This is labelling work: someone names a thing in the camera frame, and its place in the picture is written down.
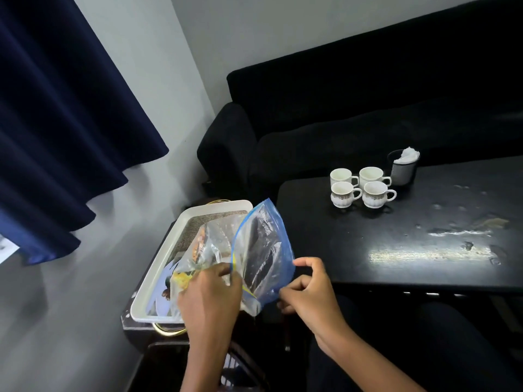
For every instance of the person's left hand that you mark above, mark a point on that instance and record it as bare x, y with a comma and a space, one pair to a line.
208, 306

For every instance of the person's right hand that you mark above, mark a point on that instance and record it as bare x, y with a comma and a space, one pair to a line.
314, 298

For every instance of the clear zip bag blue seal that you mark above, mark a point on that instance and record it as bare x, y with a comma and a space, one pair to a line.
269, 224

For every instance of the patterned white cup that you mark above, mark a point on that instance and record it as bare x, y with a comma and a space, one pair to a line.
342, 195
375, 195

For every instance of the plain white cup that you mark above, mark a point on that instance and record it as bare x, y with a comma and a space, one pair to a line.
371, 174
341, 175

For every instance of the black mug with tissue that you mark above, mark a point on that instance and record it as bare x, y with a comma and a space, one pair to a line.
402, 175

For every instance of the stack of white napkins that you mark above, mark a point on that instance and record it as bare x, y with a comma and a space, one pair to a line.
408, 155

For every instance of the dark brown glossy side table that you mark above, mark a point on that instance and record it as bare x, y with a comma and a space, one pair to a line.
135, 330

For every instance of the white tray with printed base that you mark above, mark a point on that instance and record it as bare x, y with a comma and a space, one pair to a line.
179, 224

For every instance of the black table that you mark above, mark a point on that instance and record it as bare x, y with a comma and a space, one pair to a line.
408, 240

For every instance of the black fabric sofa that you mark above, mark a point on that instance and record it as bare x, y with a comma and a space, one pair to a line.
347, 97

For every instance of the navy blue curtain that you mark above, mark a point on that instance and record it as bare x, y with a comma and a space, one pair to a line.
61, 118

